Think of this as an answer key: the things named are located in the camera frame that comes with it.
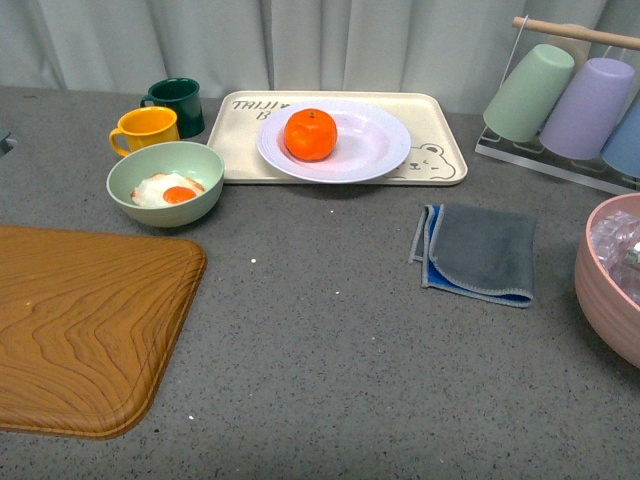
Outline orange mandarin fruit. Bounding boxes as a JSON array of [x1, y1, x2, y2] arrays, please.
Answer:
[[284, 108, 338, 162]]

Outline white ridged deep plate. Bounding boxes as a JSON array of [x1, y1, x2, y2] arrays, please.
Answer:
[[256, 98, 411, 184]]

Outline cream bear print tray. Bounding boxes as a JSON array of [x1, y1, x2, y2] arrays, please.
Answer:
[[208, 91, 467, 186]]

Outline light green bowl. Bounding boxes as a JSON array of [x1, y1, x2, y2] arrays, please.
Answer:
[[106, 141, 225, 228]]

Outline toy fried egg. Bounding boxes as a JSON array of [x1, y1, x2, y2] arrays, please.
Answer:
[[131, 173, 205, 208]]

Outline grey blue folded cloth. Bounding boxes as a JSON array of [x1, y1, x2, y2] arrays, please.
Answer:
[[408, 203, 537, 308]]

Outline dark green mug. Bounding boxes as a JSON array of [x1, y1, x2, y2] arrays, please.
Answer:
[[140, 78, 205, 139]]

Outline yellow mug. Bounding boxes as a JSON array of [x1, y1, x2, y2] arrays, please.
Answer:
[[109, 106, 180, 157]]

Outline grey curtain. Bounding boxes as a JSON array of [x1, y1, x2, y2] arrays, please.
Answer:
[[1, 1, 639, 114]]

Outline light green tumbler cup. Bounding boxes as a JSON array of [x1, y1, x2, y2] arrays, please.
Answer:
[[483, 44, 575, 143]]

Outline wooden grain serving tray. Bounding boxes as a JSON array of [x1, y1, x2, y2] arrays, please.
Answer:
[[1, 225, 207, 439]]

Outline clear acrylic cup rack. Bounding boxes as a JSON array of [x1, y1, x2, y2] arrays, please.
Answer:
[[475, 17, 639, 194]]

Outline clear ice cubes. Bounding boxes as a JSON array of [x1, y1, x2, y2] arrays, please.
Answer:
[[591, 211, 639, 304]]

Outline purple tumbler cup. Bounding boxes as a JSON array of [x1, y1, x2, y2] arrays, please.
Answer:
[[539, 57, 635, 161]]

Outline pink ridged bowl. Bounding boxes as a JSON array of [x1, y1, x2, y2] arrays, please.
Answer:
[[574, 192, 639, 368]]

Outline blue tumbler cup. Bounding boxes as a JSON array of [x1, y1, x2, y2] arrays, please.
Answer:
[[601, 94, 640, 178]]

